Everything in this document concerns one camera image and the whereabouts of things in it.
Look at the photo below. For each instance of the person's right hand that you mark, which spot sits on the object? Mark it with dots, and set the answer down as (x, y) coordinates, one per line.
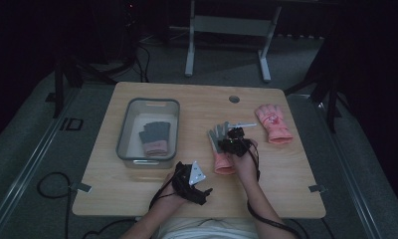
(246, 166)

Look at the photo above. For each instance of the person's white shirt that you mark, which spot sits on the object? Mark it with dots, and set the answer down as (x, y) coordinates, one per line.
(207, 230)

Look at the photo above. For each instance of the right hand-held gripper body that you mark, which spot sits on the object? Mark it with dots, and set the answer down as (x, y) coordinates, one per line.
(237, 144)

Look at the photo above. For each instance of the grey table clip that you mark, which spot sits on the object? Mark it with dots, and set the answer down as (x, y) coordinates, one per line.
(317, 188)
(84, 188)

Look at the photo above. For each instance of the person's left hand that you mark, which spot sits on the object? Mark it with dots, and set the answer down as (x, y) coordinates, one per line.
(170, 199)

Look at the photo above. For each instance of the grey glove with pink cuff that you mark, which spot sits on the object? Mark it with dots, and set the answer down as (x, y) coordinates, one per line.
(155, 134)
(224, 164)

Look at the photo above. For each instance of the white desk frame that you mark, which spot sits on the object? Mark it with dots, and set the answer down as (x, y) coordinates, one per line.
(233, 26)

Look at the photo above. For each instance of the black tripod stand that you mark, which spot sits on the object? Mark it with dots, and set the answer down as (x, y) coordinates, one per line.
(58, 89)
(333, 99)

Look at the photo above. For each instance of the grey plastic bin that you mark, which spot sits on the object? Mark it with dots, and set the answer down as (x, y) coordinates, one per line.
(135, 129)

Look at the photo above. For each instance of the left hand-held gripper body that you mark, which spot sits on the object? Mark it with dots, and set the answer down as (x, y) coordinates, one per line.
(185, 181)

